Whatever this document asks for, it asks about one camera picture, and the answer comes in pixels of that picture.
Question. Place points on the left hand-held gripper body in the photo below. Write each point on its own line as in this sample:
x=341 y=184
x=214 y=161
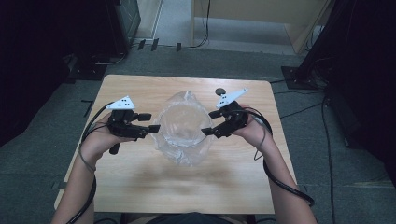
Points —
x=124 y=124

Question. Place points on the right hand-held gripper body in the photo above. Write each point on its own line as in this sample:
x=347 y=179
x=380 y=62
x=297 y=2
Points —
x=233 y=119

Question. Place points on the clear round plastic container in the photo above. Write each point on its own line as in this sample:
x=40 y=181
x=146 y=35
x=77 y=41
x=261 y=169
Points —
x=185 y=124

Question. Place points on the clear plastic bag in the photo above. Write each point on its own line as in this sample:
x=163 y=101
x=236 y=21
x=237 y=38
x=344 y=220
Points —
x=186 y=155

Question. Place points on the person's right hand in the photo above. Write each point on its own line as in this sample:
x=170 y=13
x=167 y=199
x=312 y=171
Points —
x=258 y=130

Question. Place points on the person's left hand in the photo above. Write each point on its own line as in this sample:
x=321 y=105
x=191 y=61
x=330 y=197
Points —
x=96 y=140

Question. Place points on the small black round disc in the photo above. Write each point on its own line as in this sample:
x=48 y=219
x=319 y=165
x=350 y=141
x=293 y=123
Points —
x=220 y=91

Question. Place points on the black tape corner mark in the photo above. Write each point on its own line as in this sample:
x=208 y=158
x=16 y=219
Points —
x=88 y=107

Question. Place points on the person's dark clothing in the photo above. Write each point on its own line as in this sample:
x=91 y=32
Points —
x=190 y=218

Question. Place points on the grey tape strip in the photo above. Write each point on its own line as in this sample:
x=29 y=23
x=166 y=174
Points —
x=300 y=188
x=59 y=185

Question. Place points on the dark cabinet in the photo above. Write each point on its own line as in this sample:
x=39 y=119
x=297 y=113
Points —
x=127 y=21

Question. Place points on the light wooden desk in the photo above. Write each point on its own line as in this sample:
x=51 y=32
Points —
x=264 y=12

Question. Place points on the black stand base plate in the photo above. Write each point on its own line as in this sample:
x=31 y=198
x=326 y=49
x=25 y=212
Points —
x=88 y=70
x=295 y=77

